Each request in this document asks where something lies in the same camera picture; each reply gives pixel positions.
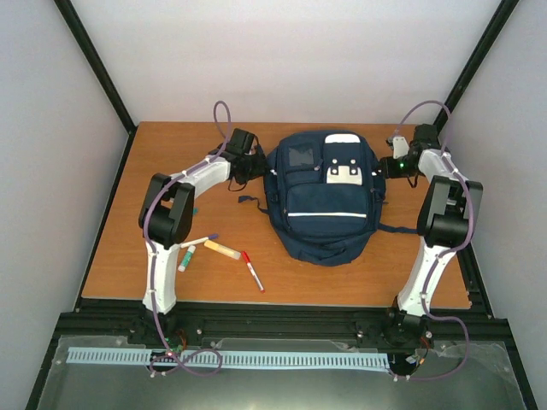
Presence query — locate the navy blue student backpack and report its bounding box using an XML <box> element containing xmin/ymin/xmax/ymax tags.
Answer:
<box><xmin>261</xmin><ymin>130</ymin><xmax>415</xmax><ymax>267</ymax></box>

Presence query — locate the purple capped white marker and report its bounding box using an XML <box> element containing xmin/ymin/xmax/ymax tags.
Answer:
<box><xmin>180</xmin><ymin>233</ymin><xmax>219</xmax><ymax>249</ymax></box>

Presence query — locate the yellow highlighter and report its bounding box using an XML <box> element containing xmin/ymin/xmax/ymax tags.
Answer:
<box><xmin>203</xmin><ymin>239</ymin><xmax>241</xmax><ymax>260</ymax></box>

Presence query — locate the red marker pen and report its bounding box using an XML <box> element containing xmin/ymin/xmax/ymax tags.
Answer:
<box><xmin>241</xmin><ymin>251</ymin><xmax>265</xmax><ymax>293</ymax></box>

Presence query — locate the green white glue stick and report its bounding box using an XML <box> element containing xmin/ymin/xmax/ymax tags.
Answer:
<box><xmin>178</xmin><ymin>245</ymin><xmax>196</xmax><ymax>272</ymax></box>

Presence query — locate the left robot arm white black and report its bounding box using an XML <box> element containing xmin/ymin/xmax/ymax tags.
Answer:
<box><xmin>138</xmin><ymin>128</ymin><xmax>267</xmax><ymax>344</ymax></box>

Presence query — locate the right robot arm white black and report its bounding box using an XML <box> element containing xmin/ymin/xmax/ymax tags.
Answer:
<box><xmin>378</xmin><ymin>124</ymin><xmax>483</xmax><ymax>348</ymax></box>

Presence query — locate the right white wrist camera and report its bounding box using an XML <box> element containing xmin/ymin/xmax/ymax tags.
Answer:
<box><xmin>386</xmin><ymin>135</ymin><xmax>409</xmax><ymax>160</ymax></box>

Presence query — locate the right black frame post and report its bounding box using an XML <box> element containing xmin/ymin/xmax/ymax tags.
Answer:
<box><xmin>444</xmin><ymin>0</ymin><xmax>520</xmax><ymax>113</ymax></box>

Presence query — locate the black frame post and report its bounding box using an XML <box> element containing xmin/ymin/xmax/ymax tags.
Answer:
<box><xmin>53</xmin><ymin>0</ymin><xmax>138</xmax><ymax>132</ymax></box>
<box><xmin>444</xmin><ymin>0</ymin><xmax>520</xmax><ymax>113</ymax></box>

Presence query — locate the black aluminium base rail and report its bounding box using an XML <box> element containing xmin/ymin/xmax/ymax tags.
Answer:
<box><xmin>52</xmin><ymin>299</ymin><xmax>516</xmax><ymax>351</ymax></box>

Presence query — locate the left black frame post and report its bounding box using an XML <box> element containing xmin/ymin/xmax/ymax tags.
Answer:
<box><xmin>53</xmin><ymin>0</ymin><xmax>138</xmax><ymax>132</ymax></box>

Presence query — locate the light blue slotted cable duct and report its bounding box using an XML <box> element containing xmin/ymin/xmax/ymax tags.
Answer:
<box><xmin>66</xmin><ymin>347</ymin><xmax>390</xmax><ymax>372</ymax></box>

